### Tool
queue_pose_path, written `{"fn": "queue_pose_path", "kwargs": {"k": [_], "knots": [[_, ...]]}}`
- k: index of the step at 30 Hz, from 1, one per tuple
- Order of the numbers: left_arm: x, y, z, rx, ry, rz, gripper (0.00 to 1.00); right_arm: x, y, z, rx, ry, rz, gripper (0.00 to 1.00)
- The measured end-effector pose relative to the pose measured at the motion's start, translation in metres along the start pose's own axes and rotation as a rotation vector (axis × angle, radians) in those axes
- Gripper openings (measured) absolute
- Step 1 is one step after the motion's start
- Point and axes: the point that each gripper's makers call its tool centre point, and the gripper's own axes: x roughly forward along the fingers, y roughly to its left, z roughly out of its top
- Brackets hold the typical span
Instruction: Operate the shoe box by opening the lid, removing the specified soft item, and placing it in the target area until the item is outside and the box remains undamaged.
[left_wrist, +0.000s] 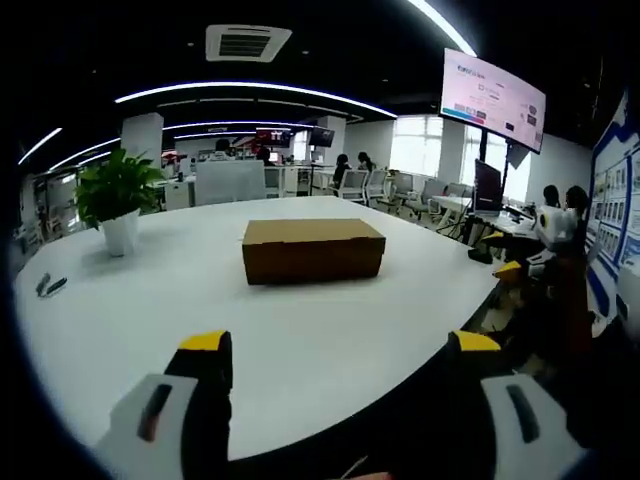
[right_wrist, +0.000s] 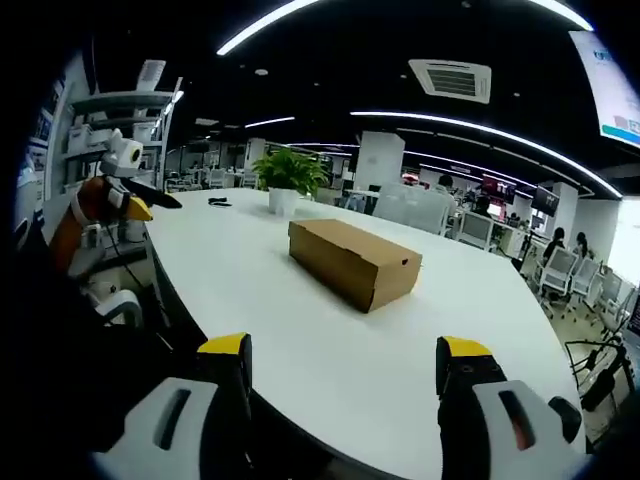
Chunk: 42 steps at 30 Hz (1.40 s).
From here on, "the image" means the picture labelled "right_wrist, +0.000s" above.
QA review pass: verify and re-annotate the metal storage shelf rack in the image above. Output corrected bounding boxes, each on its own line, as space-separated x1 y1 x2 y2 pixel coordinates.
62 89 177 194

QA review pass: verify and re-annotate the hanging display screen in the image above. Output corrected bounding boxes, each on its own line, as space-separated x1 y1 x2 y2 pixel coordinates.
568 29 640 150

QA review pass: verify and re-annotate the brown cardboard shoe box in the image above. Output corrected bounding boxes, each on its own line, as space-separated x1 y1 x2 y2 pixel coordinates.
288 218 424 314

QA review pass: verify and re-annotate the black tripod stand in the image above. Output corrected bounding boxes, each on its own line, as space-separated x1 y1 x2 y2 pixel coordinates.
564 334 637 412

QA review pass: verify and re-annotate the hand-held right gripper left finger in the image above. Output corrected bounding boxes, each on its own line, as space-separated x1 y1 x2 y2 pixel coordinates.
92 332 261 480

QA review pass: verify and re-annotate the large white mesh chair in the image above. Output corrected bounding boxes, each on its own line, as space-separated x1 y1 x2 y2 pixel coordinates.
372 182 454 235

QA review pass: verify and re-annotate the person's left hand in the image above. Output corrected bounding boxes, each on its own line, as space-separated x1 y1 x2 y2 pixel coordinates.
79 174 126 224

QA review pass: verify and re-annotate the red wall screen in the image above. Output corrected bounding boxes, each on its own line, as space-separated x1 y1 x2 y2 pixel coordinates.
481 173 518 206

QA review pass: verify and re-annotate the ceiling air conditioner vent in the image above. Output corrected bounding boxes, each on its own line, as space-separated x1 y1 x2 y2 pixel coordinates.
408 58 493 105

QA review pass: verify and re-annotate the long ceiling light strip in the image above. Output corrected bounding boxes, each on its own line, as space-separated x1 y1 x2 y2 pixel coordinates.
349 110 624 199
529 0 594 32
216 0 321 57

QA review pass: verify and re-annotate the white office chair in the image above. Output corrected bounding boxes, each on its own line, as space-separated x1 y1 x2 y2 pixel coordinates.
536 247 576 304
458 212 494 251
82 279 145 329
569 257 602 307

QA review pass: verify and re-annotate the black cable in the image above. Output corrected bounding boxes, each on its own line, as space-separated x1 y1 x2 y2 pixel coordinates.
103 219 151 290

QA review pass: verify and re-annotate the green potted plant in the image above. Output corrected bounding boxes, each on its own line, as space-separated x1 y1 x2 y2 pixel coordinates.
251 148 331 217

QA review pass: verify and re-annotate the black monitor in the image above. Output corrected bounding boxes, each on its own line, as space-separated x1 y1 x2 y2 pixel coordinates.
530 185 560 218

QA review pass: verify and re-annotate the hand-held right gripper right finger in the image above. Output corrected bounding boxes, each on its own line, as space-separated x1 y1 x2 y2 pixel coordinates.
436 335 589 480

